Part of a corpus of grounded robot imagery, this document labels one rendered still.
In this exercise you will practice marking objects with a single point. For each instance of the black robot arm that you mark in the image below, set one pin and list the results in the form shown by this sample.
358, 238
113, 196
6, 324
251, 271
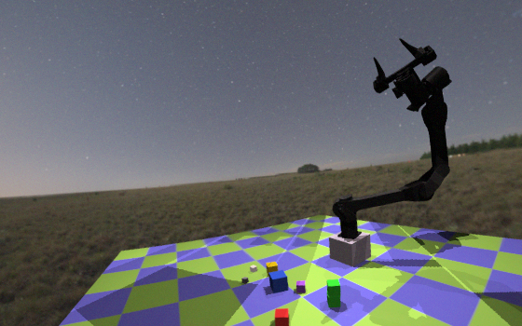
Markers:
434, 115

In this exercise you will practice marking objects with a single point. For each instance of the green block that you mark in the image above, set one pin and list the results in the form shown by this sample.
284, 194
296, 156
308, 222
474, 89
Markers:
333, 301
333, 287

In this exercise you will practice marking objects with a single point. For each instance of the blue cube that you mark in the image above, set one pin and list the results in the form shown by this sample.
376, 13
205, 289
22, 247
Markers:
278, 281

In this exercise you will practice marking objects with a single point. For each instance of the small purple cube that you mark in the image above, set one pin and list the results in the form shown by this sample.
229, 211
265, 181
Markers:
300, 286

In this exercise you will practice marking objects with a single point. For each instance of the yellow cube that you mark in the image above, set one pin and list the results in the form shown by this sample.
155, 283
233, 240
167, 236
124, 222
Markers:
271, 267

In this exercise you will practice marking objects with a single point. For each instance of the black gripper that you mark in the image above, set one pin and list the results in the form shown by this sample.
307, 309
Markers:
422, 55

